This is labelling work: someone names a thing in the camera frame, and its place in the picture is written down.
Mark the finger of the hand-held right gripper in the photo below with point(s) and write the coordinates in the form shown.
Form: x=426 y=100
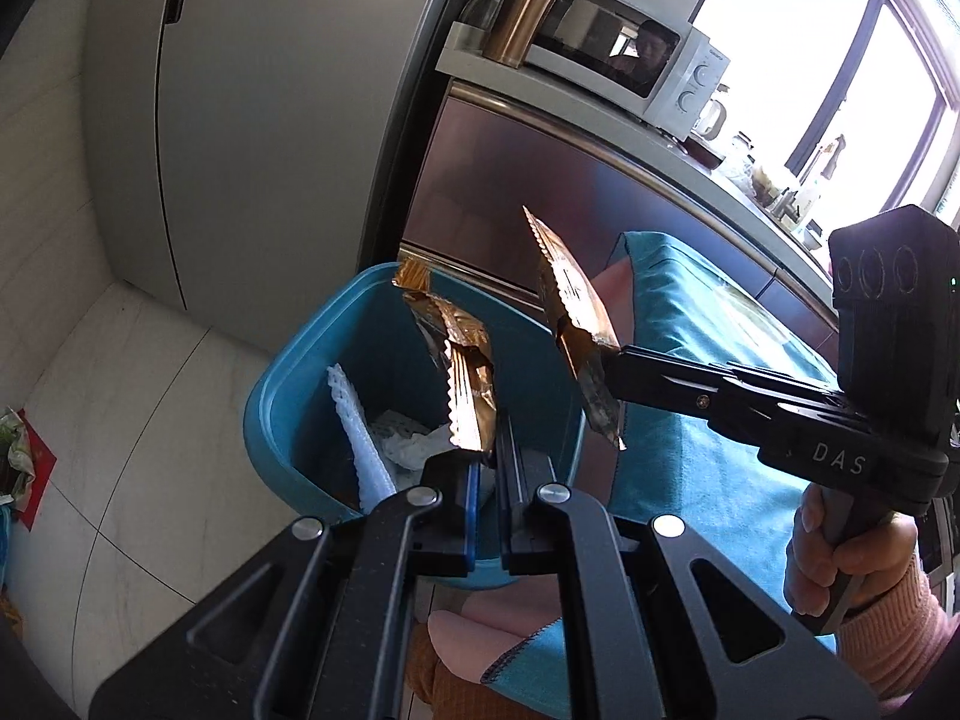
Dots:
x=720 y=416
x=675 y=375

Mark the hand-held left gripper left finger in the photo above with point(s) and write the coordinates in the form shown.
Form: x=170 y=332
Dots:
x=469 y=517

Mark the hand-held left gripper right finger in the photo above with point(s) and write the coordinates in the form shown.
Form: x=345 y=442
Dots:
x=514 y=510

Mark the white tissue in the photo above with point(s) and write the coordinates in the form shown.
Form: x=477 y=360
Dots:
x=405 y=446

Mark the golden snack wrapper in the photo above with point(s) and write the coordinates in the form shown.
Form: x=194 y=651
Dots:
x=581 y=307
x=461 y=367

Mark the white foam net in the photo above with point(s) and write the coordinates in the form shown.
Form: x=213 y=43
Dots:
x=360 y=442

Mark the teal trash bin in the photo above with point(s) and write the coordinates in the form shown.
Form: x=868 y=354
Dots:
x=315 y=390

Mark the person's right forearm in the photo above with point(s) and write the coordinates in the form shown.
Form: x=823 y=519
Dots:
x=915 y=637

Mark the person's right hand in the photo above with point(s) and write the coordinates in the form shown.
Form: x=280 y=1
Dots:
x=889 y=555

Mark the blue tablecloth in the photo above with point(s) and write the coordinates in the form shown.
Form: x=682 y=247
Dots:
x=675 y=480

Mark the pink cloth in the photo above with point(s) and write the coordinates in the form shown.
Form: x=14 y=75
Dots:
x=480 y=634

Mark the orange cloth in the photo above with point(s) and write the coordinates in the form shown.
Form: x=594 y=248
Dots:
x=435 y=682

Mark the bottles by window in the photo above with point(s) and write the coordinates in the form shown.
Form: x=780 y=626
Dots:
x=814 y=172

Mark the kitchen counter cabinet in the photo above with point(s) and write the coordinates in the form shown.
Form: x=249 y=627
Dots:
x=525 y=187

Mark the glass kettle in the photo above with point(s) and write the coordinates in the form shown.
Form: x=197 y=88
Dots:
x=712 y=112

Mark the white microwave oven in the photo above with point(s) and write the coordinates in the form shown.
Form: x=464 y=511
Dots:
x=600 y=37

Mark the copper tumbler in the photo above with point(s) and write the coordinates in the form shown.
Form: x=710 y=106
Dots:
x=521 y=11

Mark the red packet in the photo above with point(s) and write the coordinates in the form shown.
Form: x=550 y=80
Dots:
x=30 y=472

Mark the grey refrigerator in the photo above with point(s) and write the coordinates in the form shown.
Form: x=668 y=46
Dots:
x=262 y=127

